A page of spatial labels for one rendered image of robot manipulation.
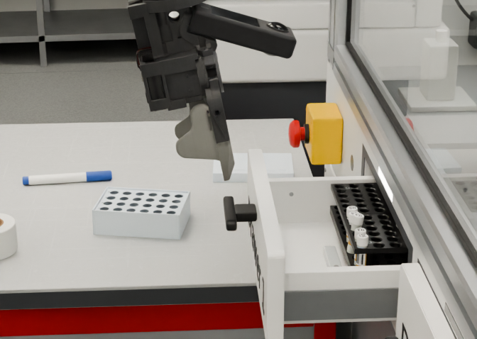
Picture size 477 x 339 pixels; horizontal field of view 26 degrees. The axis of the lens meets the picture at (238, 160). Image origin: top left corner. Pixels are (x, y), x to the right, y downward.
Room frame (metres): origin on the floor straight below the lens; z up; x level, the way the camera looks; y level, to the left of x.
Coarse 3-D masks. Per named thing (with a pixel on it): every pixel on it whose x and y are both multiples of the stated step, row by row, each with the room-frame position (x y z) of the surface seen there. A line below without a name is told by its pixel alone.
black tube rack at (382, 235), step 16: (352, 192) 1.13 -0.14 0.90; (368, 192) 1.13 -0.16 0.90; (336, 208) 1.16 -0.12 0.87; (368, 208) 1.09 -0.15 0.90; (384, 208) 1.09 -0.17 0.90; (336, 224) 1.11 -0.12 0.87; (368, 224) 1.06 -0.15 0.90; (384, 224) 1.06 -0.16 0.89; (368, 240) 1.00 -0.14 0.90; (384, 240) 1.00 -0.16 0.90; (400, 240) 1.00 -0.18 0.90; (352, 256) 1.02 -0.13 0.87; (368, 256) 1.00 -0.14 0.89; (384, 256) 1.03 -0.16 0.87; (400, 256) 1.03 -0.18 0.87
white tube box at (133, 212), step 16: (112, 192) 1.38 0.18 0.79; (128, 192) 1.38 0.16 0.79; (144, 192) 1.37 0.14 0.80; (160, 192) 1.37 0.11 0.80; (176, 192) 1.37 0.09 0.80; (96, 208) 1.32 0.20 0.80; (112, 208) 1.32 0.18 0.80; (128, 208) 1.32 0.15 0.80; (144, 208) 1.32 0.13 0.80; (160, 208) 1.32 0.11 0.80; (176, 208) 1.33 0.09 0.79; (96, 224) 1.30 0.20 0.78; (112, 224) 1.30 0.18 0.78; (128, 224) 1.30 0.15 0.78; (144, 224) 1.29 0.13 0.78; (160, 224) 1.29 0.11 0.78; (176, 224) 1.29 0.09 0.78
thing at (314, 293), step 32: (288, 192) 1.18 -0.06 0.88; (320, 192) 1.18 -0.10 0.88; (288, 224) 1.18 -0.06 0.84; (320, 224) 1.18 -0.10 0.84; (288, 256) 1.09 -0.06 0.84; (320, 256) 1.09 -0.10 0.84; (288, 288) 0.94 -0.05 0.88; (320, 288) 0.94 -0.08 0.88; (352, 288) 0.95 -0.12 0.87; (384, 288) 0.95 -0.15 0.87; (288, 320) 0.94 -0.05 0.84; (320, 320) 0.94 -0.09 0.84; (352, 320) 0.95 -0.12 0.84; (384, 320) 0.95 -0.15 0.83
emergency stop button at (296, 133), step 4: (296, 120) 1.41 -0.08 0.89; (292, 124) 1.39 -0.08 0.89; (296, 124) 1.39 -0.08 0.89; (288, 128) 1.41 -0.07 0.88; (292, 128) 1.39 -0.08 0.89; (296, 128) 1.39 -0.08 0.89; (300, 128) 1.40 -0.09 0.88; (304, 128) 1.40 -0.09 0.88; (288, 132) 1.40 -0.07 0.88; (292, 132) 1.38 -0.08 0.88; (296, 132) 1.38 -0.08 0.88; (300, 132) 1.39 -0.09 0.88; (304, 132) 1.39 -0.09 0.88; (288, 136) 1.40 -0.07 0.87; (292, 136) 1.38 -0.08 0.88; (296, 136) 1.38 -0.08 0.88; (300, 136) 1.39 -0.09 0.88; (304, 136) 1.39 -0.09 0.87; (292, 140) 1.38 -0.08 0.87; (296, 140) 1.38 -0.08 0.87; (300, 140) 1.40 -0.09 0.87; (292, 144) 1.38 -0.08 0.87; (296, 144) 1.38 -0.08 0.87
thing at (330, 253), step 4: (324, 248) 1.09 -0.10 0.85; (328, 248) 1.09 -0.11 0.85; (332, 248) 1.09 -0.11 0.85; (324, 252) 1.08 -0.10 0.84; (328, 252) 1.08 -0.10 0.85; (332, 252) 1.08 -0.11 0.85; (336, 252) 1.08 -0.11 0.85; (324, 256) 1.08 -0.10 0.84; (328, 256) 1.07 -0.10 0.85; (332, 256) 1.07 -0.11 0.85; (336, 256) 1.07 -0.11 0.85; (328, 260) 1.06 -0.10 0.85; (332, 260) 1.06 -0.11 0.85; (336, 260) 1.06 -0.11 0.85; (328, 264) 1.05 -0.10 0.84; (332, 264) 1.05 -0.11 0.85; (336, 264) 1.05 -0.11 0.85; (340, 264) 1.05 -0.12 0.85
